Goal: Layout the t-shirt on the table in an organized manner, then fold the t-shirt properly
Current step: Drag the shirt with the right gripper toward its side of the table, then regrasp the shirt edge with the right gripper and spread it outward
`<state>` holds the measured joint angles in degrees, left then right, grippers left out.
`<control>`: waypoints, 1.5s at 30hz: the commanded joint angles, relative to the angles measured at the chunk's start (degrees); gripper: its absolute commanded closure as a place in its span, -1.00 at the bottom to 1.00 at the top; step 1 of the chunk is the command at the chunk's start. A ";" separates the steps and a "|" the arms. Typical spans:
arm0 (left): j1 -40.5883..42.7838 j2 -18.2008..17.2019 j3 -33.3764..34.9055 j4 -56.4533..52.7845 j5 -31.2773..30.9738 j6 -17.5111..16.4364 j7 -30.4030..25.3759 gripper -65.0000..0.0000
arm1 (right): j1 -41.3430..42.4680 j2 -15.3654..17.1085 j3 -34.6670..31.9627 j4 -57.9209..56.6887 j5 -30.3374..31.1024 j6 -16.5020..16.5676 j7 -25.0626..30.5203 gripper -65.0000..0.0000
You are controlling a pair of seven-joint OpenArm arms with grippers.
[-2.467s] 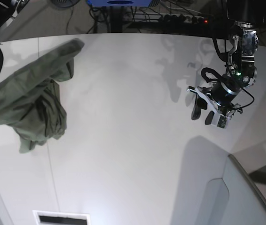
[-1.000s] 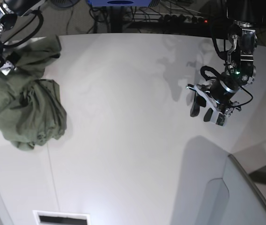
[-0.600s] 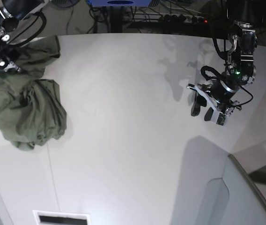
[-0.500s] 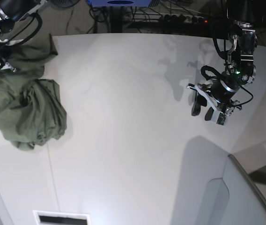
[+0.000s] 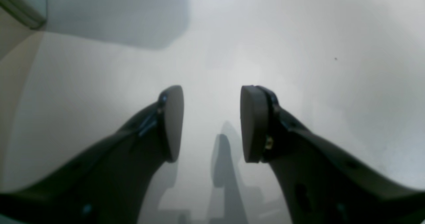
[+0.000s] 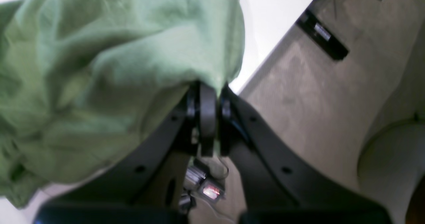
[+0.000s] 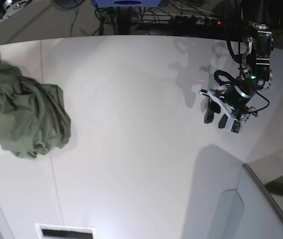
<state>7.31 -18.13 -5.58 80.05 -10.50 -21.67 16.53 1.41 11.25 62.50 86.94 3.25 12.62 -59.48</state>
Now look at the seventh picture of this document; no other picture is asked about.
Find black power strip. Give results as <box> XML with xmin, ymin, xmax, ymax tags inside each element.
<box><xmin>169</xmin><ymin>15</ymin><xmax>223</xmax><ymax>26</ymax></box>

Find grey metal table-side rail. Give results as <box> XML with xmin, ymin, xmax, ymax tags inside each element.
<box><xmin>243</xmin><ymin>164</ymin><xmax>283</xmax><ymax>226</ymax></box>

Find blue bin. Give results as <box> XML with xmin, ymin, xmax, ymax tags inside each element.
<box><xmin>93</xmin><ymin>0</ymin><xmax>161</xmax><ymax>7</ymax></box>

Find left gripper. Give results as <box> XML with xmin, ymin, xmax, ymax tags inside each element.
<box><xmin>204</xmin><ymin>84</ymin><xmax>254</xmax><ymax>129</ymax></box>

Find green t-shirt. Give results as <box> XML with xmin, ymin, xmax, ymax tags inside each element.
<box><xmin>0</xmin><ymin>60</ymin><xmax>71</xmax><ymax>159</ymax></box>

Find black floor fan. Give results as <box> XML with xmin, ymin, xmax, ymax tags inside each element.
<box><xmin>53</xmin><ymin>0</ymin><xmax>84</xmax><ymax>9</ymax></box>

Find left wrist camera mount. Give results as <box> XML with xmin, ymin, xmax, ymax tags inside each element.
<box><xmin>199</xmin><ymin>88</ymin><xmax>255</xmax><ymax>134</ymax></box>

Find white label with black bar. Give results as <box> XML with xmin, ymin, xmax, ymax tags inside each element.
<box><xmin>35</xmin><ymin>223</ymin><xmax>97</xmax><ymax>239</ymax></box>

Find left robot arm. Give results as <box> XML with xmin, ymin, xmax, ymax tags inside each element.
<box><xmin>199</xmin><ymin>0</ymin><xmax>279</xmax><ymax>133</ymax></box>

